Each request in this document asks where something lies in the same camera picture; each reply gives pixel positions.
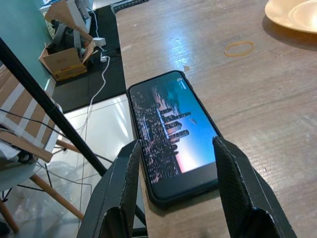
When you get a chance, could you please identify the tan rubber band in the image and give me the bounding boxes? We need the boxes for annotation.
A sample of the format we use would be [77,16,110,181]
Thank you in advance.
[224,40,254,57]

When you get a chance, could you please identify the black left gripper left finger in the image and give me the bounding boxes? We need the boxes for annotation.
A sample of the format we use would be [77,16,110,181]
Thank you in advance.
[76,139,142,238]

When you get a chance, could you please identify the taped brown cardboard sheet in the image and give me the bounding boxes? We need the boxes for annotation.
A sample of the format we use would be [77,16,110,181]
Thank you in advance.
[0,65,59,149]

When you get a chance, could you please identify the black floor mat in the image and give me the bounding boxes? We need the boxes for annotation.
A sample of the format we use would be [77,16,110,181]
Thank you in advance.
[52,4,127,114]

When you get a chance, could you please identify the black tripod pole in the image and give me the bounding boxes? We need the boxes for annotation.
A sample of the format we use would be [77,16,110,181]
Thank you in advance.
[0,37,147,228]

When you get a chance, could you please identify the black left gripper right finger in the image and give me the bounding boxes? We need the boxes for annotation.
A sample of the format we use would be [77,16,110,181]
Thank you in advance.
[212,136,298,238]

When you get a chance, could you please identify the cream round plate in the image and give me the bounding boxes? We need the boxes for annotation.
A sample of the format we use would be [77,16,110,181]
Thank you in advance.
[264,0,317,35]

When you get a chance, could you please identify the open brown cardboard box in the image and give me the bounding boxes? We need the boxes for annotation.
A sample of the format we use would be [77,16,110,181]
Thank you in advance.
[39,39,102,82]

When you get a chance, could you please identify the black smartphone with lit screen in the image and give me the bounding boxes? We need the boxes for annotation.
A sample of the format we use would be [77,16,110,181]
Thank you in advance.
[126,70,223,207]

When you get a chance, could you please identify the white charging cable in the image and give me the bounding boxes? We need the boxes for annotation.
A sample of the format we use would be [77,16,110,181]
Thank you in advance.
[74,9,111,139]

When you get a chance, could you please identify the white chair with wooden legs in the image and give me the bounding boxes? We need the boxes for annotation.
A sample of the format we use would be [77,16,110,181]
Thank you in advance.
[0,104,85,234]

